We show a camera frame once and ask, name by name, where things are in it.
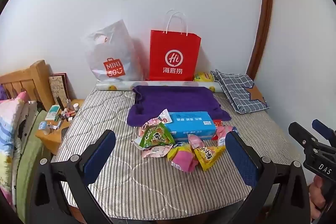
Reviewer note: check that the purple towel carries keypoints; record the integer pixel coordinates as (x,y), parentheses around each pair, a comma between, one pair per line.
(173,100)

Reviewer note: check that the red paper bag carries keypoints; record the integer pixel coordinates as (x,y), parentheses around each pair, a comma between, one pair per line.
(173,56)

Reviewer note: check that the beige patterned notebook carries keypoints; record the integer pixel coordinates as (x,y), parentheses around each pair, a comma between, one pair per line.
(57,87)

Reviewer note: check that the person's right hand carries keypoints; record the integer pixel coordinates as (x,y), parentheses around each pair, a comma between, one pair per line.
(316,195)

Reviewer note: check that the cluster of small bottles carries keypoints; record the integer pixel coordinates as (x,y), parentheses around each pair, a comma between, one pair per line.
(67,112)

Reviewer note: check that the wooden headboard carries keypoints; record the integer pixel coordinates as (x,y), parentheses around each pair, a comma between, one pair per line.
(29,79)

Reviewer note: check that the pink white flat snack packet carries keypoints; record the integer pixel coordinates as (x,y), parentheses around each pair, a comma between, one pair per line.
(155,152)

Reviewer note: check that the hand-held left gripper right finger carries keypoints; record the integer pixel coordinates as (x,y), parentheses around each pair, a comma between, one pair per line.
(240,158)

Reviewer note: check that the striped mattress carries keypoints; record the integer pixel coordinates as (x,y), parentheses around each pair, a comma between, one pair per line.
(147,184)

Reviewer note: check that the wooden nightstand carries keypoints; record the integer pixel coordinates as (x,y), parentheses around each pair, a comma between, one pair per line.
(52,140)

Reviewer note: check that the colourful striped pillow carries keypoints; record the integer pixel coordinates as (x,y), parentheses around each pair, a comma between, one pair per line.
(8,129)

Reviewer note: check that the green triangular snack packet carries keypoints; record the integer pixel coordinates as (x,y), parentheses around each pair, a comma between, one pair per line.
(155,137)

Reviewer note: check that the grey plaid cloth with star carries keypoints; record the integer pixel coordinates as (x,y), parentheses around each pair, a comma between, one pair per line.
(241,93)

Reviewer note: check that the white green box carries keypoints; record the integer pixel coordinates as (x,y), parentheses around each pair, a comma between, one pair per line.
(52,112)

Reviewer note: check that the pink and yellow snack packet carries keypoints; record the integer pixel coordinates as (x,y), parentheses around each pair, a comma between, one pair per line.
(183,158)

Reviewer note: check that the white black patterned cloth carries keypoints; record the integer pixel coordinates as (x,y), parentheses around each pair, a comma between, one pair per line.
(30,119)

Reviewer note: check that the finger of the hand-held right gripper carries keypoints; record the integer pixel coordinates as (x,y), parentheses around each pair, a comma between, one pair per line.
(321,127)
(299,132)

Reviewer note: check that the brown wooden door frame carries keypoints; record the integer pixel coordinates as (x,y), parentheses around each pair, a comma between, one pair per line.
(263,17)

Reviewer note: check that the small blue snack packet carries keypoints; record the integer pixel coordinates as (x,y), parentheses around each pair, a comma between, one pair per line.
(181,144)

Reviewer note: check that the white plastic shopping bag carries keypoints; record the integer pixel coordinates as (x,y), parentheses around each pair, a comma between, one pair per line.
(113,56)

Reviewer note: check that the yellow triangular snack packet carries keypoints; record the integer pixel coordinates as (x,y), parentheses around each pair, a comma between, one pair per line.
(208,157)

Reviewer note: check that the black phone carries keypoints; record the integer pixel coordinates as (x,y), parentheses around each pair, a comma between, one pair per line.
(64,132)

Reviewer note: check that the green blanket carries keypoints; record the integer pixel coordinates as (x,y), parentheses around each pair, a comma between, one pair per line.
(29,161)

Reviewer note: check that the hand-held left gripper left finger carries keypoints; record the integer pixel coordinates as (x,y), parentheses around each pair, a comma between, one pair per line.
(102,148)

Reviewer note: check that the fruit patterned paper roll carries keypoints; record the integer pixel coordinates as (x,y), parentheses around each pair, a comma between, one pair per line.
(115,86)

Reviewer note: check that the blue tissue pack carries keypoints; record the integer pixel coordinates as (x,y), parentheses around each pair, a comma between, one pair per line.
(191,125)

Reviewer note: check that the red candy packet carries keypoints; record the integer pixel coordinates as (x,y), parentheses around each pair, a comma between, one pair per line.
(218,123)

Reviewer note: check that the yellow drink mix packet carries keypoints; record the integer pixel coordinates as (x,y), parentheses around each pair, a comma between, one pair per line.
(202,77)

